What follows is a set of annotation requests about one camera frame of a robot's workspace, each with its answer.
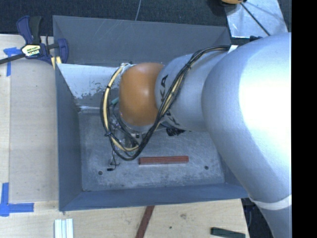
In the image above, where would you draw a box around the grey metal bin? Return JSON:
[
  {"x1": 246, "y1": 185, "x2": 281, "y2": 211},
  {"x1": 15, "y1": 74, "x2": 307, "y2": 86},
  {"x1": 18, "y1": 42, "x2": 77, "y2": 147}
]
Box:
[{"x1": 52, "y1": 15, "x2": 250, "y2": 212}]

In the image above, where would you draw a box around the red-brown flat block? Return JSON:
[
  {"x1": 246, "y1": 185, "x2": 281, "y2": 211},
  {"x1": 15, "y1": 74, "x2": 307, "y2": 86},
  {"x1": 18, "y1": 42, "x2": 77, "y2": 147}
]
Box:
[{"x1": 138, "y1": 155, "x2": 190, "y2": 166}]

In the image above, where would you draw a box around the pale wood board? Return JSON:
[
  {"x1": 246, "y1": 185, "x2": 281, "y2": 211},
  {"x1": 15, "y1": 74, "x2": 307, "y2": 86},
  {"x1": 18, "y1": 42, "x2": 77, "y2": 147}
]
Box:
[{"x1": 9, "y1": 58, "x2": 60, "y2": 204}]

